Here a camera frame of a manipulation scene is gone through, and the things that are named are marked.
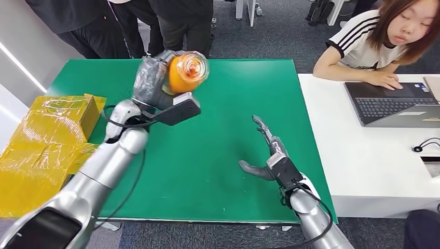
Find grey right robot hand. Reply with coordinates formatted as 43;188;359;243
239;115;290;182

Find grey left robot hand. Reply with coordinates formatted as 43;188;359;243
132;49;183;110

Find orange detergent bottle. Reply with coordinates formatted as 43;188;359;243
161;50;210;95

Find green table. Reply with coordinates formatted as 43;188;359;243
45;59;339;226

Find standing person in black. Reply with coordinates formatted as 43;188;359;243
25;0;166;60
147;0;214;59

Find white desk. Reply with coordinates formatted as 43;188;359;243
298;74;440;219

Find dark grey laptop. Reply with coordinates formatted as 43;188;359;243
345;81;440;129

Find white table leg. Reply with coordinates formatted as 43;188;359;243
235;0;257;27

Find yellow taped cardboard box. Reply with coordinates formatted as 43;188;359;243
0;93;107;220

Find person's hand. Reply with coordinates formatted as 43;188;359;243
366;70;405;91

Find seated person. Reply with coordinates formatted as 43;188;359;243
312;0;440;91

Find dark seat edge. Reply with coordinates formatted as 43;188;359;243
403;210;440;249

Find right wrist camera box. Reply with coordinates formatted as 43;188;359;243
266;153;305;191

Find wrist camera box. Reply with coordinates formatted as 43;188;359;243
266;153;305;191
151;92;202;127

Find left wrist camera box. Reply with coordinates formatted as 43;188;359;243
151;92;202;127

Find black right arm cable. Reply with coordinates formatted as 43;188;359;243
274;178;334;249

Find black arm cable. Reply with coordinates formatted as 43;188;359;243
274;178;334;249
92;104;162;231

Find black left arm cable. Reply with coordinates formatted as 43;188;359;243
92;104;162;231

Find black cable on desk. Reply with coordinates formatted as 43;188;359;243
414;137;440;153

